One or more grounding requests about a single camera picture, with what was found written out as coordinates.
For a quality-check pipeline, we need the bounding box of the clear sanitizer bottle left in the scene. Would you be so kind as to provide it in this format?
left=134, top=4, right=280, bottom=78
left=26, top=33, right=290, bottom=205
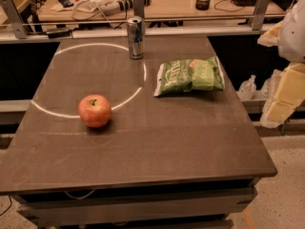
left=237, top=74, right=256, bottom=100

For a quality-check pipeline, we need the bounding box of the right metal bracket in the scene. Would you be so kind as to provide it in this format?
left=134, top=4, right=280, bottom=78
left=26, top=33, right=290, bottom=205
left=249, top=0, right=271, bottom=31

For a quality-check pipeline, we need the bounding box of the left metal bracket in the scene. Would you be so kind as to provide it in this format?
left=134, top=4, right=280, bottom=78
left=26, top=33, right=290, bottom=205
left=0, top=0, right=28, bottom=39

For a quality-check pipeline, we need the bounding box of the silver blue redbull can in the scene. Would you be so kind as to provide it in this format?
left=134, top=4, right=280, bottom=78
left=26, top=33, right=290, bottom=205
left=127, top=16, right=143, bottom=59

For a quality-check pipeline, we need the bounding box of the metal bracket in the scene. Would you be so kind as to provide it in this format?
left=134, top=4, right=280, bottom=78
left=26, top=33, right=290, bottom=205
left=133, top=0, right=145, bottom=32
left=249, top=0, right=271, bottom=31
left=0, top=0, right=28, bottom=39

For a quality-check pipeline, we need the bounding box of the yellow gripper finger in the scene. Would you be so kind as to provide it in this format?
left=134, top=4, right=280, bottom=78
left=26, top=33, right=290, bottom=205
left=257, top=22, right=282, bottom=47
left=260, top=63, right=305, bottom=129

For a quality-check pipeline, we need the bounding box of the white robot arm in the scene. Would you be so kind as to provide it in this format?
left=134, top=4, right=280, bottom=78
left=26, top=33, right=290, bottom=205
left=258, top=0, right=305, bottom=128

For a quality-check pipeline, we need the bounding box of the clear sanitizer bottle right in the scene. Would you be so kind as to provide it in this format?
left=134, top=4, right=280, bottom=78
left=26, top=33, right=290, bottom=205
left=260, top=70, right=282, bottom=98

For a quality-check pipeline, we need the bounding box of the white cable under table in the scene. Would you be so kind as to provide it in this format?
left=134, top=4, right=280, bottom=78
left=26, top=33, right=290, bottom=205
left=64, top=189, right=96, bottom=200

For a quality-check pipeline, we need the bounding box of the clear sanitizer bottle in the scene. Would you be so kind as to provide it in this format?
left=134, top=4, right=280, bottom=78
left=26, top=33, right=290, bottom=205
left=260, top=70, right=282, bottom=98
left=237, top=74, right=256, bottom=100

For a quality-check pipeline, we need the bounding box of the red apple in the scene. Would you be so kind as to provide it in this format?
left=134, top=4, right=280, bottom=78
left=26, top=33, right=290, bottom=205
left=78, top=94, right=112, bottom=128

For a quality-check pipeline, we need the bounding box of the green jalapeno chip bag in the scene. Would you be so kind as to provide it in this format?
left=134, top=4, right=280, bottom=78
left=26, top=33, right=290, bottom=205
left=153, top=56, right=225, bottom=96

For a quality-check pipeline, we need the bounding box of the middle metal bracket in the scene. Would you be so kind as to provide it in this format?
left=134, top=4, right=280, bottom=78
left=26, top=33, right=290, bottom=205
left=133, top=0, right=145, bottom=32

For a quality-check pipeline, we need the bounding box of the black mesh cup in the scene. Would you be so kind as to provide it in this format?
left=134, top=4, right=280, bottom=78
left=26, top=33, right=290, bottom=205
left=195, top=0, right=211, bottom=10

